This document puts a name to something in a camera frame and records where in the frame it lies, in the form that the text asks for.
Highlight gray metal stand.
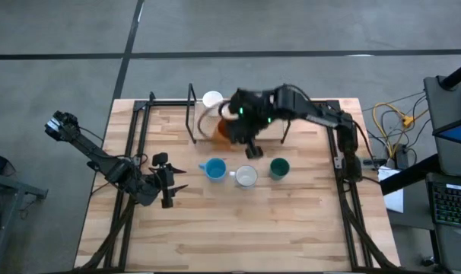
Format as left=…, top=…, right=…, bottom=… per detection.
left=0, top=170, right=49, bottom=267

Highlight black aluminium table frame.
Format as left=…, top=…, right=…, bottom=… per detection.
left=74, top=91, right=401, bottom=273

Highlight light blue mug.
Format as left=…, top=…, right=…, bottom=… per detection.
left=198, top=158, right=227, bottom=183

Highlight yellow cable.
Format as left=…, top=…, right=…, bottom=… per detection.
left=371, top=101, right=415, bottom=153

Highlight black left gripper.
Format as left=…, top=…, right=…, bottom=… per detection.
left=148, top=151, right=189, bottom=209

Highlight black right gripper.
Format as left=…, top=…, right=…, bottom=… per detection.
left=227, top=87, right=278, bottom=160

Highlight green cup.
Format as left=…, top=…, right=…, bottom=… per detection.
left=269, top=158, right=291, bottom=181

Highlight white paper sheet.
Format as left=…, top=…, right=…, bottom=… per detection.
left=377, top=165, right=405, bottom=214

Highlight blue lit screen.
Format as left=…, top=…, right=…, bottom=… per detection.
left=432, top=120, right=461, bottom=148

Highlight black power strip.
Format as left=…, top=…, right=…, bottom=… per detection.
left=393, top=144, right=411, bottom=170

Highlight orange mug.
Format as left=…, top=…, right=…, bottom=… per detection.
left=216, top=118, right=235, bottom=142

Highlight black diagonal stand bar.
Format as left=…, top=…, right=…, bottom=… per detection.
left=379, top=154, right=440, bottom=196

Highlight black pole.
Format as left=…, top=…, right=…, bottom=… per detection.
left=439, top=56, right=461, bottom=91

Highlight black keyboard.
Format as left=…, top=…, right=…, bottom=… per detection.
left=430, top=182, right=461, bottom=229

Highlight blue white floral mug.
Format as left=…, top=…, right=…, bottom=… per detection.
left=229, top=164, right=259, bottom=188

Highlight wooden shelf with black legs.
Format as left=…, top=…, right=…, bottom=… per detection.
left=184, top=82, right=292, bottom=145

